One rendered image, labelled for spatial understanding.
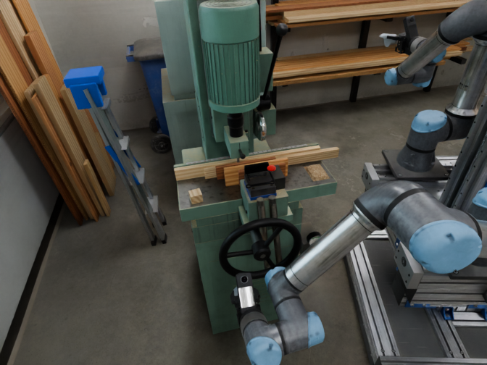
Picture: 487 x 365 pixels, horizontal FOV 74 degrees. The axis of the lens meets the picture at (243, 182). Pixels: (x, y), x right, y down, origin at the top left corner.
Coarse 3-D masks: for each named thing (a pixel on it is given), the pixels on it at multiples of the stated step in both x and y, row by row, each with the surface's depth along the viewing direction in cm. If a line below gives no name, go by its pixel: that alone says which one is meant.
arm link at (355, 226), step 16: (368, 192) 77; (384, 192) 73; (400, 192) 70; (352, 208) 80; (368, 208) 75; (384, 208) 72; (336, 224) 81; (352, 224) 78; (368, 224) 76; (384, 224) 75; (320, 240) 83; (336, 240) 79; (352, 240) 78; (304, 256) 84; (320, 256) 81; (336, 256) 80; (272, 272) 90; (288, 272) 86; (304, 272) 83; (320, 272) 83; (272, 288) 88; (288, 288) 85; (304, 288) 86
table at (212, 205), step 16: (320, 160) 134; (288, 176) 126; (304, 176) 125; (208, 192) 120; (224, 192) 120; (240, 192) 119; (288, 192) 119; (304, 192) 121; (320, 192) 123; (192, 208) 114; (208, 208) 115; (224, 208) 117; (240, 208) 117; (288, 208) 116
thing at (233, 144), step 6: (228, 126) 125; (228, 132) 121; (228, 138) 118; (234, 138) 117; (240, 138) 117; (246, 138) 117; (228, 144) 119; (234, 144) 115; (240, 144) 116; (246, 144) 116; (228, 150) 122; (234, 150) 117; (246, 150) 118; (234, 156) 118
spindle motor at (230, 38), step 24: (216, 0) 97; (240, 0) 95; (216, 24) 88; (240, 24) 88; (216, 48) 93; (240, 48) 93; (216, 72) 98; (240, 72) 96; (216, 96) 103; (240, 96) 101
